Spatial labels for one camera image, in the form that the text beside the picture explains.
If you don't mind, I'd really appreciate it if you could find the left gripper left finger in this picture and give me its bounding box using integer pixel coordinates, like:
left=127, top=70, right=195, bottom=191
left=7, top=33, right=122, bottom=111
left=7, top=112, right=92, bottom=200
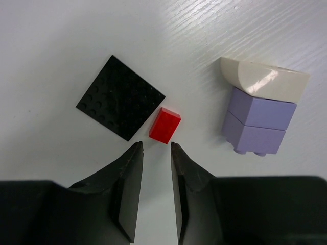
left=1, top=142, right=143, bottom=244

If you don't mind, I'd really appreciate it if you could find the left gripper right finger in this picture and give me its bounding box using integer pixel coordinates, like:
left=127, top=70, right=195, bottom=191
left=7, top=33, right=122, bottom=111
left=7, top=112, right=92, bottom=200
left=171, top=143, right=326, bottom=244

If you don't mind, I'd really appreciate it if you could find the purple lego block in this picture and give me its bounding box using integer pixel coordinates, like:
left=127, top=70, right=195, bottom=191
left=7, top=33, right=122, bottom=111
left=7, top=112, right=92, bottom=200
left=227, top=87, right=297, bottom=130
left=222, top=111, right=286, bottom=156

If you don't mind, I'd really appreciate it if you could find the cream rounded lego brick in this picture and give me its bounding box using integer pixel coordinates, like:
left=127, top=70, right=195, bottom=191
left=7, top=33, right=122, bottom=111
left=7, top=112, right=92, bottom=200
left=220, top=57, right=310, bottom=103

